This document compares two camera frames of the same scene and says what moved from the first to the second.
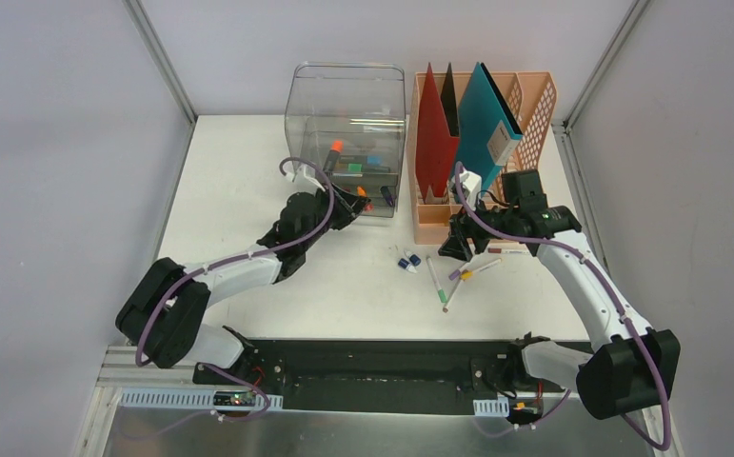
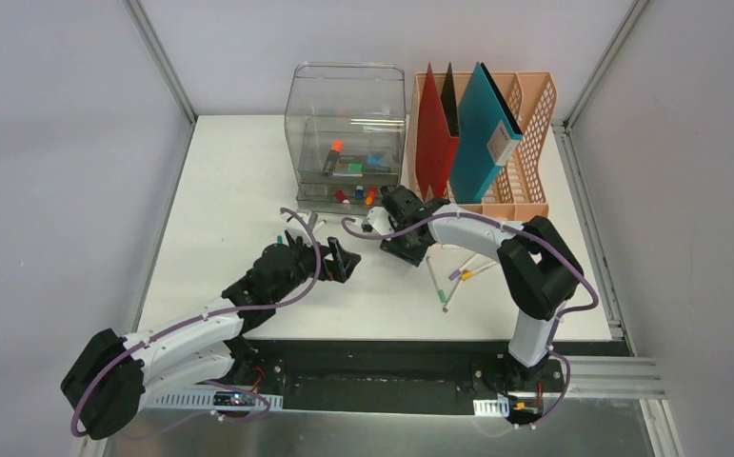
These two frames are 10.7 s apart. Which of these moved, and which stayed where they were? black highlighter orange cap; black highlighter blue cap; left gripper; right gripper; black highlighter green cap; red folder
Moved: right gripper; left gripper
Stayed: red folder; black highlighter orange cap; black highlighter green cap; black highlighter blue cap
